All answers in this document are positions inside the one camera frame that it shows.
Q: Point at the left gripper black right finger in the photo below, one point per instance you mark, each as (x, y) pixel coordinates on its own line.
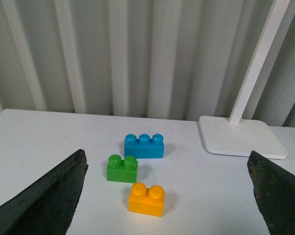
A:
(274, 192)

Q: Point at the green two-stud block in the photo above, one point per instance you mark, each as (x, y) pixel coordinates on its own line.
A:
(122, 170)

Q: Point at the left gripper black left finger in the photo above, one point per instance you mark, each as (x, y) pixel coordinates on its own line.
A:
(47, 206)

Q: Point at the yellow two-stud block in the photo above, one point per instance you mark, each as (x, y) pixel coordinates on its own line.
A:
(149, 201)

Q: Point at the blue three-stud block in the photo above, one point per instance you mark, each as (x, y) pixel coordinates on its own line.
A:
(144, 147)

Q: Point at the white desk lamp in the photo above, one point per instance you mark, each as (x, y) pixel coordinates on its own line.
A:
(239, 134)

